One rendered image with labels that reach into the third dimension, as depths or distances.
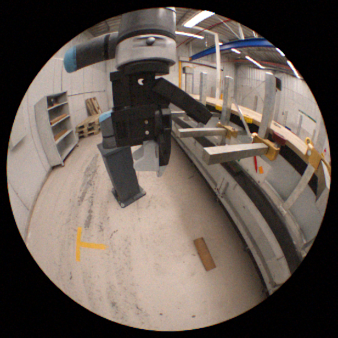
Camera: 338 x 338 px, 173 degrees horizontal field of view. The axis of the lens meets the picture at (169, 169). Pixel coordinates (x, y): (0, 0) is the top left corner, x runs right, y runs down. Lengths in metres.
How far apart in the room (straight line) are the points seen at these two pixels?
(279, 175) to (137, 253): 1.10
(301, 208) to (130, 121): 0.76
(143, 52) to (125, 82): 0.05
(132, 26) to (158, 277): 1.11
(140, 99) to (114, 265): 1.07
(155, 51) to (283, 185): 0.72
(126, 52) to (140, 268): 1.07
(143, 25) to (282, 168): 0.72
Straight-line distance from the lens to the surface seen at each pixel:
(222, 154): 0.28
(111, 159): 0.93
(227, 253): 1.11
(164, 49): 0.17
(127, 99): 0.17
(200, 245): 0.96
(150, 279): 1.00
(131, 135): 0.17
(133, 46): 0.16
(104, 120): 0.89
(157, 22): 0.19
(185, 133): 0.50
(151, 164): 0.21
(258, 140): 0.50
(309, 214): 0.73
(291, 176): 0.69
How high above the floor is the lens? 0.99
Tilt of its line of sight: 38 degrees down
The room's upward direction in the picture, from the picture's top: straight up
